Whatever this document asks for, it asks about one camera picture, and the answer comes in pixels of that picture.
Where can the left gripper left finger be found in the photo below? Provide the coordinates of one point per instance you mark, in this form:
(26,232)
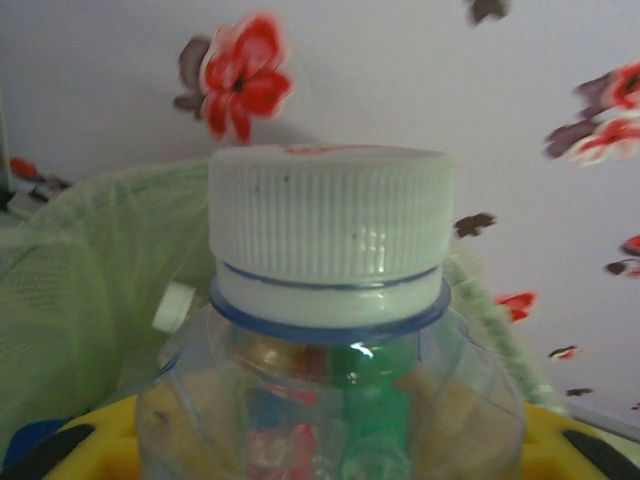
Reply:
(115,440)

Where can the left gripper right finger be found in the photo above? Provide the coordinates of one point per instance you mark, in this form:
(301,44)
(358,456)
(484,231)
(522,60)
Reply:
(550,445)

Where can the clear bottle white cap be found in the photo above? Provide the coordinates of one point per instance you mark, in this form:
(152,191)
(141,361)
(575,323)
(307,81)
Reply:
(330,225)

